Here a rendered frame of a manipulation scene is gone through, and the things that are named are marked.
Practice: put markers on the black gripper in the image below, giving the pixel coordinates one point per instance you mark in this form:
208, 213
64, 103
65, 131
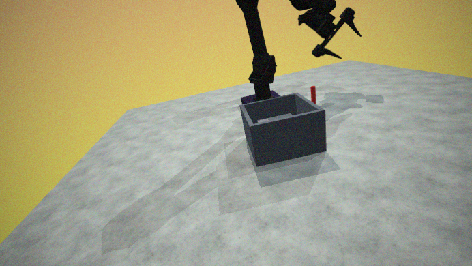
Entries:
346, 17

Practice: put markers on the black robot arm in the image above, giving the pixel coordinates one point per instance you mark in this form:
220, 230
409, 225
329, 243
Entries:
264, 65

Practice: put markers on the red peg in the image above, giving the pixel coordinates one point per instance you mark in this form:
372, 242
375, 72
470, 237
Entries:
313, 94

